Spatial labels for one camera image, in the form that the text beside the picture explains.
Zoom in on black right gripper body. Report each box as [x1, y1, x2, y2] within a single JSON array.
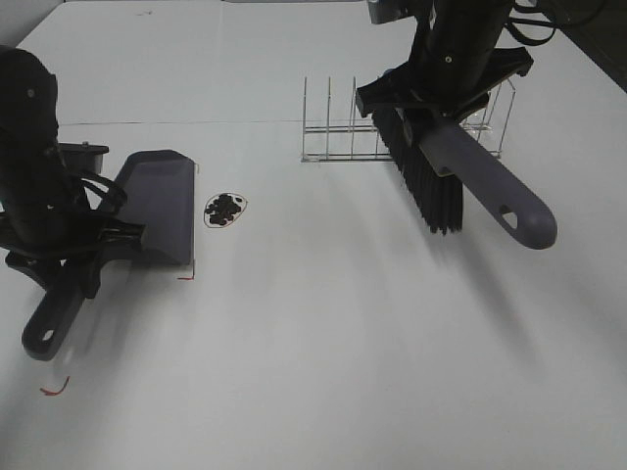
[[401, 9, 505, 111]]

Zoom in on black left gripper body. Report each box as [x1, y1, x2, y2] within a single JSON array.
[[1, 146, 118, 289]]

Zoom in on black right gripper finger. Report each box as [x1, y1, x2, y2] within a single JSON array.
[[470, 47, 534, 113], [355, 66, 416, 116]]

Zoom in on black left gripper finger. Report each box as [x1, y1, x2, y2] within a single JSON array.
[[100, 219, 146, 250], [61, 251, 109, 299]]

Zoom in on grey plastic dustpan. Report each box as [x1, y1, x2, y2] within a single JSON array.
[[22, 150, 196, 361]]

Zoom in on grey hand brush black bristles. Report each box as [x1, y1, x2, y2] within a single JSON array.
[[369, 101, 557, 250]]

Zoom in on pile of coffee beans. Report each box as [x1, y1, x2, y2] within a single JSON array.
[[203, 192, 248, 228]]

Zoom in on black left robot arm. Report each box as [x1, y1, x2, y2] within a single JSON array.
[[1, 46, 145, 299]]

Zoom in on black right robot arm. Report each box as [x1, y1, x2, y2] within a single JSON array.
[[355, 1, 606, 119]]

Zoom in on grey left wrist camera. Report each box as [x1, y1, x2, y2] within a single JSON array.
[[59, 142, 110, 174]]

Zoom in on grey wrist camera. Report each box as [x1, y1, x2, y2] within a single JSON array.
[[366, 0, 416, 24], [59, 142, 110, 174]]

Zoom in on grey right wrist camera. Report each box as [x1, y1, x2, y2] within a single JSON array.
[[366, 0, 416, 24]]

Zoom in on chrome wire dish rack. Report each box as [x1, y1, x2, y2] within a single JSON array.
[[300, 78, 516, 163]]

